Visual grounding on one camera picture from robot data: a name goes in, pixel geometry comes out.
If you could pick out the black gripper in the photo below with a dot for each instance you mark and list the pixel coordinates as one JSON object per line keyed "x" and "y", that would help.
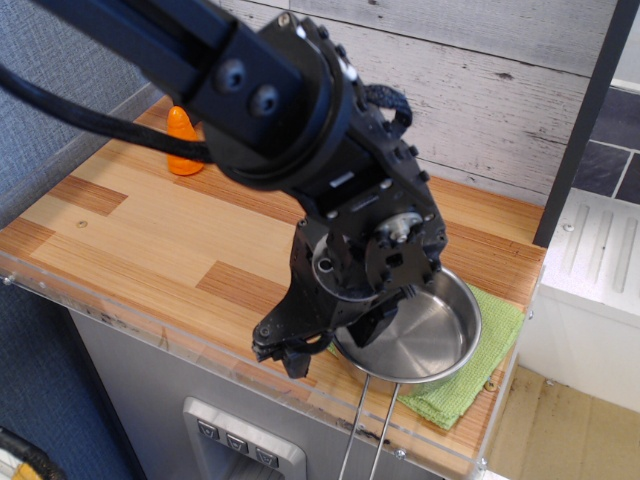
{"x": 335, "y": 283}

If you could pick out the steel pot with wire handle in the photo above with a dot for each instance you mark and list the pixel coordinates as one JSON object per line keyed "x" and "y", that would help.
{"x": 434, "y": 334}

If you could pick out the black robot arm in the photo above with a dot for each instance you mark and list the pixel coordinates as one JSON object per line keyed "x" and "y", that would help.
{"x": 283, "y": 109}

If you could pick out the green folded cloth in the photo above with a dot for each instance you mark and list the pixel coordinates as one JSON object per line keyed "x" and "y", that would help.
{"x": 446, "y": 403}

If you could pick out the clear acrylic front edge guard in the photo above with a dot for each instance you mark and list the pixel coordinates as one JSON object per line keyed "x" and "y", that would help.
{"x": 200, "y": 345}

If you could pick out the silver dispenser button panel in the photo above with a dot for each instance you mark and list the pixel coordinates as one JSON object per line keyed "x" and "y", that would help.
{"x": 227, "y": 447}

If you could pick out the silver toy cabinet front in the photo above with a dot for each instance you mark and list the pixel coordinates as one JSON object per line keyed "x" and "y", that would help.
{"x": 165, "y": 400}

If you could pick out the orange plastic toy carrot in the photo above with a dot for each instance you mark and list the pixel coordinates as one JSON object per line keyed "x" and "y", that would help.
{"x": 179, "y": 125}

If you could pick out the white ribbed appliance top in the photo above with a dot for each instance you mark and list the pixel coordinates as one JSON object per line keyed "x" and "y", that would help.
{"x": 593, "y": 257}

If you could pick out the yellow and black object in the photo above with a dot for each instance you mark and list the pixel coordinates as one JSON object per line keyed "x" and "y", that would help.
{"x": 21, "y": 459}

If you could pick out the dark right shelf post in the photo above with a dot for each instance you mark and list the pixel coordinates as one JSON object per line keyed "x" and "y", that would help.
{"x": 613, "y": 45}

